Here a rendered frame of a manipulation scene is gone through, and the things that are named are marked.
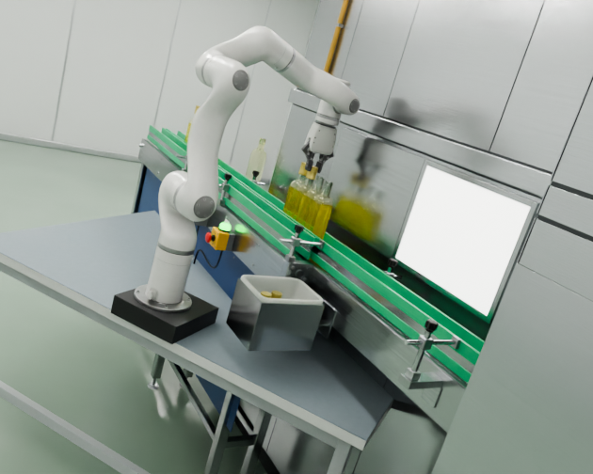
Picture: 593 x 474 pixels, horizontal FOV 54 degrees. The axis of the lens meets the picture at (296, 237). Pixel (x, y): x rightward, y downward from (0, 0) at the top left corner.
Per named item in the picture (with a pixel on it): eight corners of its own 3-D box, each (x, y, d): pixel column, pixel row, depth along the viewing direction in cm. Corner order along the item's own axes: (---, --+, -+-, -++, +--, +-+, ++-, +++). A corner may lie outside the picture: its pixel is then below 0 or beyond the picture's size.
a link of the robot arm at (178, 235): (167, 254, 180) (184, 181, 174) (143, 232, 193) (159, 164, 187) (200, 256, 187) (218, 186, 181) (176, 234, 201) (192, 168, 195)
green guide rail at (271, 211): (309, 260, 196) (315, 238, 194) (307, 260, 196) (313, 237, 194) (160, 141, 337) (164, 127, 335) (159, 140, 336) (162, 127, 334)
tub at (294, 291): (318, 327, 178) (327, 301, 176) (254, 326, 166) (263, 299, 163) (292, 301, 192) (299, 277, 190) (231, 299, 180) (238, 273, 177)
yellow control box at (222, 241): (231, 252, 224) (235, 234, 222) (213, 250, 219) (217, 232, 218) (224, 245, 229) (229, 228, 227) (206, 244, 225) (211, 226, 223)
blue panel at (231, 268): (300, 332, 213) (313, 289, 209) (258, 332, 204) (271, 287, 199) (170, 198, 341) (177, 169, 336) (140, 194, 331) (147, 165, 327)
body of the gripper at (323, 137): (332, 122, 210) (324, 152, 213) (309, 117, 205) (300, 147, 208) (344, 126, 204) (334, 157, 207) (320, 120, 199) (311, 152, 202)
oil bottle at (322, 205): (318, 255, 206) (336, 198, 201) (305, 254, 203) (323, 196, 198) (311, 249, 211) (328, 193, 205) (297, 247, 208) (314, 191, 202)
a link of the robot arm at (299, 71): (312, 51, 176) (368, 100, 197) (281, 43, 187) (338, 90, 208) (296, 77, 176) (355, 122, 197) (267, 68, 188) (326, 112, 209)
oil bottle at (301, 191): (302, 243, 215) (318, 188, 210) (289, 242, 212) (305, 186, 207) (295, 237, 220) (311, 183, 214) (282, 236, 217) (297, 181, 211)
